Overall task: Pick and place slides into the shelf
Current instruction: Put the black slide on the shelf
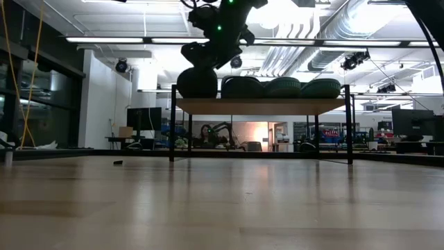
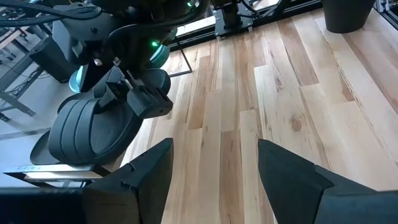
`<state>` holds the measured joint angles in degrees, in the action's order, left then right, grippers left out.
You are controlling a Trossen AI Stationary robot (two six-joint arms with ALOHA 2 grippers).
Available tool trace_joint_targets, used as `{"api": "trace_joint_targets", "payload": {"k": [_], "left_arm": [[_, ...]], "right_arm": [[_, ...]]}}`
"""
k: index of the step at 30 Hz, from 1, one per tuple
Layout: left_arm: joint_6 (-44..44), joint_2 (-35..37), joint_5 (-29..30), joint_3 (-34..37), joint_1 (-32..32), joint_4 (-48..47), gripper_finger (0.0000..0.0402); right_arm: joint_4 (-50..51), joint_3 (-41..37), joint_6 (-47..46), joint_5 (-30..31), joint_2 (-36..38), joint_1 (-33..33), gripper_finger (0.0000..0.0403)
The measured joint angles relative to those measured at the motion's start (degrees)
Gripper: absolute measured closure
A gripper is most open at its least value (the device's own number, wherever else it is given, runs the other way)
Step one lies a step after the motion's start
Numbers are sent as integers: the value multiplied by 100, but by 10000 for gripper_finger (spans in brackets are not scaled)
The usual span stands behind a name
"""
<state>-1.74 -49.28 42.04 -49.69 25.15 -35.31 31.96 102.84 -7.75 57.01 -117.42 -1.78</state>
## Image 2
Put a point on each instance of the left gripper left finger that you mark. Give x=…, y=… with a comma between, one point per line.
x=140, y=193

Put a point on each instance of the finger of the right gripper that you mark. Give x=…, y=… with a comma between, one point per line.
x=112, y=96
x=93, y=76

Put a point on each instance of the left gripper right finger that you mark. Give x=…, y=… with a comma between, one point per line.
x=292, y=186

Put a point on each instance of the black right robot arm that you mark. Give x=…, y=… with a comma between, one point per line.
x=87, y=34

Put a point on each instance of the black box on floor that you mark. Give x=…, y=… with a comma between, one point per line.
x=49, y=59

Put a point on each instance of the green plant in black pot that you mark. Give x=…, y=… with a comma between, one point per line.
x=348, y=15

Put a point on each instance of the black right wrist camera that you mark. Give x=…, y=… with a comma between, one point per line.
x=149, y=101

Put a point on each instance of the wooden shelf with black frame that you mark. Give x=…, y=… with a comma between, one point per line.
x=62, y=174

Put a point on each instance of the grey background table frame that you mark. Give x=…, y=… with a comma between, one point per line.
x=17, y=104

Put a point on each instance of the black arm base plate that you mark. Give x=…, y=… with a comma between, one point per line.
x=233, y=29

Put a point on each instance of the black metal table frame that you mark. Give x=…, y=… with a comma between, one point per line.
x=280, y=11

